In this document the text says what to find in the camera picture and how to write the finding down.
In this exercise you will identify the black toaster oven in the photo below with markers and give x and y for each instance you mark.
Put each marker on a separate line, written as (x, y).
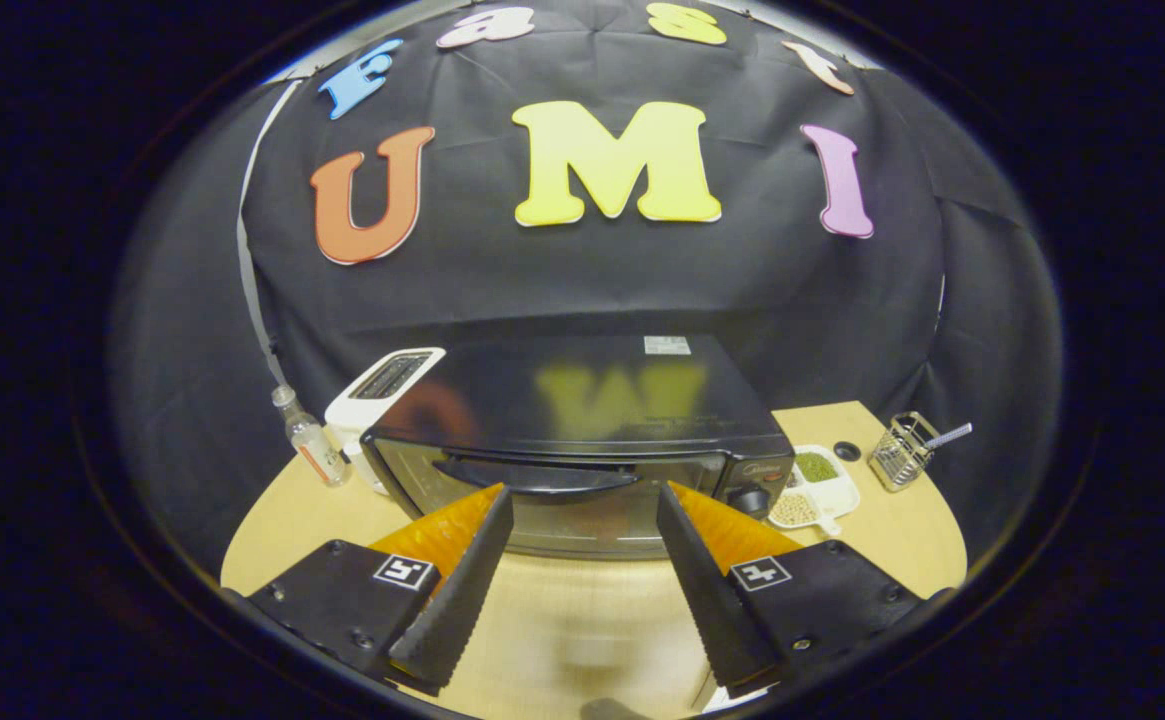
(582, 400)

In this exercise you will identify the black round table grommet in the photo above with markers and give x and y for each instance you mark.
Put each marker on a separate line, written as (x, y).
(847, 451)

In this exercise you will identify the white divided dish with grains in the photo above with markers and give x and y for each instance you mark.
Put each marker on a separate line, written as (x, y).
(832, 490)

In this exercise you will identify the clear bottle with orange label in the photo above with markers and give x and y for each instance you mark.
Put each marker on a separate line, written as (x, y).
(312, 445)

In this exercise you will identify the white slot toaster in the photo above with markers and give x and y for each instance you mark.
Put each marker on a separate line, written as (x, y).
(382, 385)

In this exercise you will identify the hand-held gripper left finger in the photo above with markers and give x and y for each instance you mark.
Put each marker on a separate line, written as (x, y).
(457, 600)

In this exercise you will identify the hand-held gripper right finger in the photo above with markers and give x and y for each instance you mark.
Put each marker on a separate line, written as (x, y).
(712, 600)

